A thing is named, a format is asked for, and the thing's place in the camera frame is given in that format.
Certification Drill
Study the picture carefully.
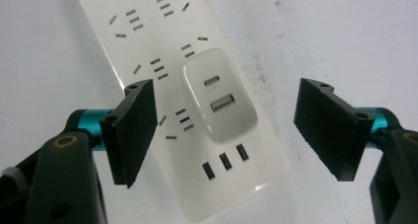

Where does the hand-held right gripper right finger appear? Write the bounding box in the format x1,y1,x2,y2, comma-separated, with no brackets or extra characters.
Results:
293,78,400,183

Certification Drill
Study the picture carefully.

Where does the white power strip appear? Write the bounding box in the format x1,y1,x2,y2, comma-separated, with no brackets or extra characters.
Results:
71,0,292,224

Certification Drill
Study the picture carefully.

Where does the white charger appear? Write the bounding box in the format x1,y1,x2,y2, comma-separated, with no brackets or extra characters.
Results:
179,47,259,144

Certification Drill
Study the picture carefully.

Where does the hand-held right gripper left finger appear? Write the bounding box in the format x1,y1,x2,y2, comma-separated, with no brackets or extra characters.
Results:
77,78,159,189

